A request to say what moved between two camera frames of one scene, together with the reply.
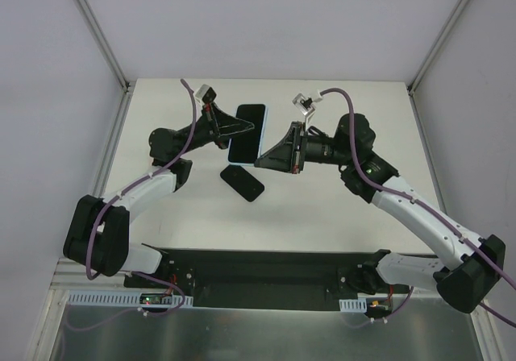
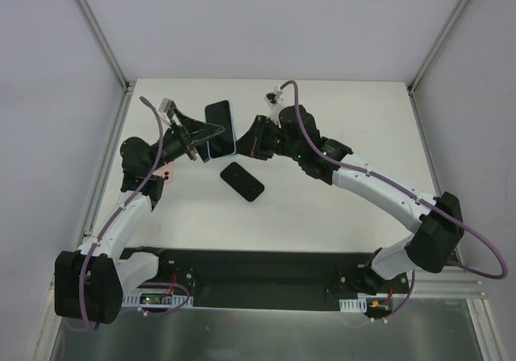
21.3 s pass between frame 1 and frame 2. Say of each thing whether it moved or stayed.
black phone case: stayed
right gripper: moved
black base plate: stayed
